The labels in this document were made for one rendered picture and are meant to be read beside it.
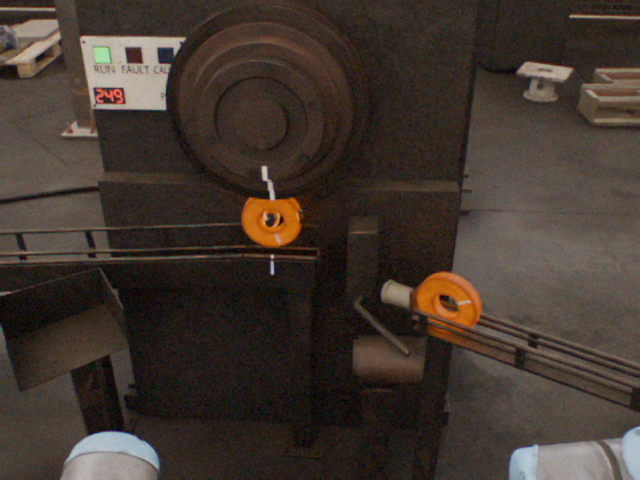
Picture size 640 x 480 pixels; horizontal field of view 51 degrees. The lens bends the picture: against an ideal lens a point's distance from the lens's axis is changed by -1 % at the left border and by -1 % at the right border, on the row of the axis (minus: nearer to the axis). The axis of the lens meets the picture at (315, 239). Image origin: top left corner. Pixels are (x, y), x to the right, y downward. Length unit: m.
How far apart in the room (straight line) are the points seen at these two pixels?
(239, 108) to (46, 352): 0.75
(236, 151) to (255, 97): 0.14
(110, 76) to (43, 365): 0.72
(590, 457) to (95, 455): 0.61
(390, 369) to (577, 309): 1.35
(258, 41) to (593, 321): 1.90
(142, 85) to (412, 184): 0.73
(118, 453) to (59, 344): 0.90
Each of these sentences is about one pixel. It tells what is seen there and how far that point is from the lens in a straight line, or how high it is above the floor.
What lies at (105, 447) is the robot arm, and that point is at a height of 1.02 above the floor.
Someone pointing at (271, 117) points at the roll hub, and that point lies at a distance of 1.48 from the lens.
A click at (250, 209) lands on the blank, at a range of 1.70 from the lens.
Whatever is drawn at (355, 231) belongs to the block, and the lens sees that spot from 1.69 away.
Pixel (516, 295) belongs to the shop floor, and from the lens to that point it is 2.94.
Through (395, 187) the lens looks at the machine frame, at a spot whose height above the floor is 0.87.
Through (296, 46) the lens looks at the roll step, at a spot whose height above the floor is 1.27.
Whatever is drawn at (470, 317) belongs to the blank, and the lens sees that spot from 1.60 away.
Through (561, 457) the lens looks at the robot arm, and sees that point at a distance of 0.93.
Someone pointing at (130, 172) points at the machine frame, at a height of 0.87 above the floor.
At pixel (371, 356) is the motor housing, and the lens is 1.74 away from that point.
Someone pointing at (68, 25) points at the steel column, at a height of 0.69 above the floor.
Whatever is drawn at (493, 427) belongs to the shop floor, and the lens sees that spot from 2.34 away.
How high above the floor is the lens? 1.66
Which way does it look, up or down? 31 degrees down
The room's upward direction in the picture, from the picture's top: straight up
